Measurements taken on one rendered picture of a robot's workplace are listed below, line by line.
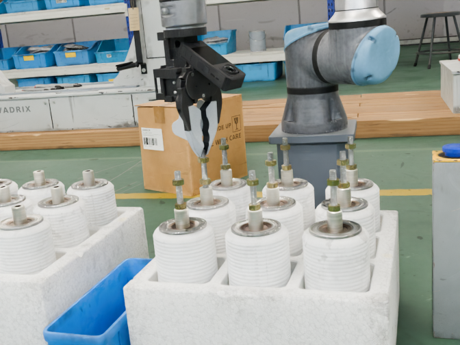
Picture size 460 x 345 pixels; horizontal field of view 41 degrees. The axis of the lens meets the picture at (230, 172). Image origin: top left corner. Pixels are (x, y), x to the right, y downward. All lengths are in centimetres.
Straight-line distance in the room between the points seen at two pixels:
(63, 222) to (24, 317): 19
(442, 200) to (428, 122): 174
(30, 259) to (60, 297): 8
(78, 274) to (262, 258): 37
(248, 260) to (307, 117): 54
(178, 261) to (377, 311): 30
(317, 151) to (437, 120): 147
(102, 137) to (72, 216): 192
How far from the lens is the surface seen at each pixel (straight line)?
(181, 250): 92
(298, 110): 136
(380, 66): 127
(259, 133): 282
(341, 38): 126
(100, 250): 118
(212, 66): 96
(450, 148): 104
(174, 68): 103
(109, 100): 310
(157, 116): 206
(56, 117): 324
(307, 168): 136
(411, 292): 129
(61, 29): 1037
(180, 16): 99
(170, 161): 206
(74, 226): 116
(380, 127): 277
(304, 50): 134
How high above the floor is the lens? 56
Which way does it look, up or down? 14 degrees down
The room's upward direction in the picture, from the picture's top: 5 degrees counter-clockwise
